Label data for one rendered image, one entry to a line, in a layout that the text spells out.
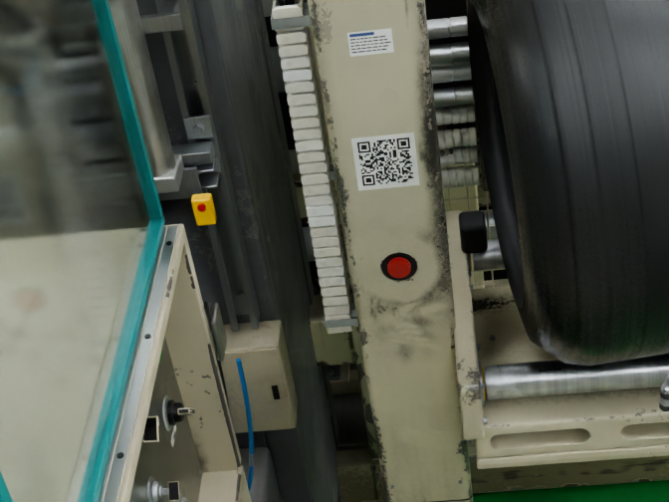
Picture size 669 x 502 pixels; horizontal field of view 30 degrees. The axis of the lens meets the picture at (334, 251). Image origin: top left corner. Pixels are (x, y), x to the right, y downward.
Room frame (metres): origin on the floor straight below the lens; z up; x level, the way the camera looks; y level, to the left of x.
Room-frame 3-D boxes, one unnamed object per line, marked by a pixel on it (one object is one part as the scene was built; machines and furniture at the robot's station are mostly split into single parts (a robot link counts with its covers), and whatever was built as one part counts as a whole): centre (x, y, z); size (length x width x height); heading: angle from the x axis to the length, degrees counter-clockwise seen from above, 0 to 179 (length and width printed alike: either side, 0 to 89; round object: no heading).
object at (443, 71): (1.73, -0.17, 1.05); 0.20 x 0.15 x 0.30; 83
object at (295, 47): (1.32, 0.00, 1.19); 0.05 x 0.04 x 0.48; 173
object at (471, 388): (1.35, -0.17, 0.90); 0.40 x 0.03 x 0.10; 173
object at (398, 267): (1.28, -0.08, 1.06); 0.03 x 0.02 x 0.03; 83
